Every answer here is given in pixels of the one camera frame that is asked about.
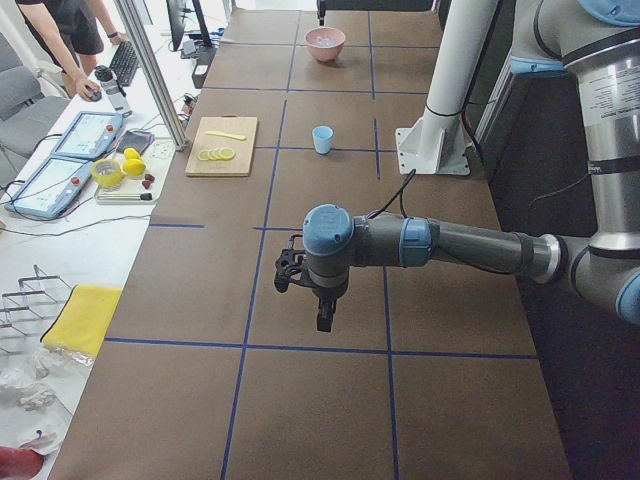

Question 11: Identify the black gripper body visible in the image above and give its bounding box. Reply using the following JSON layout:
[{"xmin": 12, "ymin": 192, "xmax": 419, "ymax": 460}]
[{"xmin": 312, "ymin": 279, "xmax": 349, "ymax": 304}]

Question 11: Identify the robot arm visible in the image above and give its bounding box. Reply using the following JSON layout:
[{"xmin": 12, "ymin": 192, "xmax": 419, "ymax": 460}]
[{"xmin": 302, "ymin": 1, "xmax": 639, "ymax": 332}]

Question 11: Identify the pile of clear ice cubes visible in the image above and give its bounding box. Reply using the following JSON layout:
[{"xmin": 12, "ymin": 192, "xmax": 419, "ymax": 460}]
[{"xmin": 312, "ymin": 34, "xmax": 336, "ymax": 48}]

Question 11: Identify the light blue cup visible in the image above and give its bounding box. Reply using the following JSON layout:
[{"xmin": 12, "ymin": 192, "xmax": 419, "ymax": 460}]
[{"xmin": 312, "ymin": 125, "xmax": 334, "ymax": 155}]

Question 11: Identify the pink bowl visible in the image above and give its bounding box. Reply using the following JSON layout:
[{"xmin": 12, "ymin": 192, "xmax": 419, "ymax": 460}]
[{"xmin": 305, "ymin": 27, "xmax": 346, "ymax": 62}]

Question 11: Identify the black power strip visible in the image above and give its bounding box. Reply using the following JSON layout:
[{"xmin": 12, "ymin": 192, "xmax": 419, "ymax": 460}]
[{"xmin": 191, "ymin": 46, "xmax": 217, "ymax": 89}]

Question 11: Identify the black monitor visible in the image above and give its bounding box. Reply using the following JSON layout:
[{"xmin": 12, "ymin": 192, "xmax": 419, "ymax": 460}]
[{"xmin": 166, "ymin": 0, "xmax": 212, "ymax": 51}]

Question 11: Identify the yellow plastic knife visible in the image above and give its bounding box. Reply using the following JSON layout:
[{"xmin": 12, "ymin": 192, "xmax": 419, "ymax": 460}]
[{"xmin": 205, "ymin": 130, "xmax": 247, "ymax": 141}]

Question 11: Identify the wooden cutting board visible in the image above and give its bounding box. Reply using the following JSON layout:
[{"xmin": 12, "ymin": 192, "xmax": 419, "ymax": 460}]
[{"xmin": 185, "ymin": 116, "xmax": 258, "ymax": 177}]

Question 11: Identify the black keyboard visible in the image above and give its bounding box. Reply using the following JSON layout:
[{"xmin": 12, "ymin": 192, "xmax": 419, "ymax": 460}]
[{"xmin": 109, "ymin": 41, "xmax": 139, "ymax": 87}]

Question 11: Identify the white tray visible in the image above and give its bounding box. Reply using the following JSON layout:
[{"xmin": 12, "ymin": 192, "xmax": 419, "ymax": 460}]
[{"xmin": 94, "ymin": 171, "xmax": 165, "ymax": 205}]

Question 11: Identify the clear water bottle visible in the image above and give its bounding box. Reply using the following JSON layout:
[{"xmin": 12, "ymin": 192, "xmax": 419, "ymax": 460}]
[{"xmin": 94, "ymin": 65, "xmax": 132, "ymax": 117}]

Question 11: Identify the whole lemon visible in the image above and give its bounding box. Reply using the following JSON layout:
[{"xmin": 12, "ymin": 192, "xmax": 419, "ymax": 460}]
[
  {"xmin": 122, "ymin": 158, "xmax": 146, "ymax": 177},
  {"xmin": 123, "ymin": 148, "xmax": 141, "ymax": 159}
]

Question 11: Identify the yellow cloth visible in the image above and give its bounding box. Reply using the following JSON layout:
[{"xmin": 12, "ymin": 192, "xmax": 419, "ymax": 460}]
[{"xmin": 40, "ymin": 284, "xmax": 122, "ymax": 358}]

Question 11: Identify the yellow tape roll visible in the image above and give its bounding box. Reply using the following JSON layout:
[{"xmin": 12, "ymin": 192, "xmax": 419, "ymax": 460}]
[{"xmin": 90, "ymin": 158, "xmax": 125, "ymax": 188}]

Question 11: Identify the person in black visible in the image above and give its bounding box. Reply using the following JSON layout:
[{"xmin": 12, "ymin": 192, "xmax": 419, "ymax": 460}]
[{"xmin": 16, "ymin": 1, "xmax": 128, "ymax": 101}]

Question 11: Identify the upper teach pendant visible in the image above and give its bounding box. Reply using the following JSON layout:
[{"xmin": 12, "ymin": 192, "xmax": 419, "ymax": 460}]
[{"xmin": 52, "ymin": 111, "xmax": 124, "ymax": 160}]

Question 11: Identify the teach pendant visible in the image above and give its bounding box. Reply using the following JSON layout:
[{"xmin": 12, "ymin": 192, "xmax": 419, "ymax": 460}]
[
  {"xmin": 4, "ymin": 155, "xmax": 93, "ymax": 220},
  {"xmin": 52, "ymin": 111, "xmax": 124, "ymax": 160}
]

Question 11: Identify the lower teach pendant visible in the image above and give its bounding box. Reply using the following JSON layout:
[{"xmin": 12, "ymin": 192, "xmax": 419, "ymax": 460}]
[{"xmin": 4, "ymin": 155, "xmax": 93, "ymax": 220}]

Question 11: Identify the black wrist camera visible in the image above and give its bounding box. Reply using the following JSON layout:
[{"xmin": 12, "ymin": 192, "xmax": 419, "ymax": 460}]
[{"xmin": 274, "ymin": 233, "xmax": 306, "ymax": 293}]

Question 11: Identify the white camera pole mount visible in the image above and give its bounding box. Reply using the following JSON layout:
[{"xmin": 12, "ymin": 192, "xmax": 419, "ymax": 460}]
[{"xmin": 395, "ymin": 0, "xmax": 498, "ymax": 175}]

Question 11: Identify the aluminium frame post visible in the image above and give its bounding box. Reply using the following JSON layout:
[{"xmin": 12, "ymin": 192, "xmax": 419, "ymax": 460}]
[{"xmin": 114, "ymin": 0, "xmax": 189, "ymax": 151}]

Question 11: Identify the wire rack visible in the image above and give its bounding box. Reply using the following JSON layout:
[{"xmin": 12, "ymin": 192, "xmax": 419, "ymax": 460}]
[{"xmin": 1, "ymin": 264, "xmax": 72, "ymax": 356}]

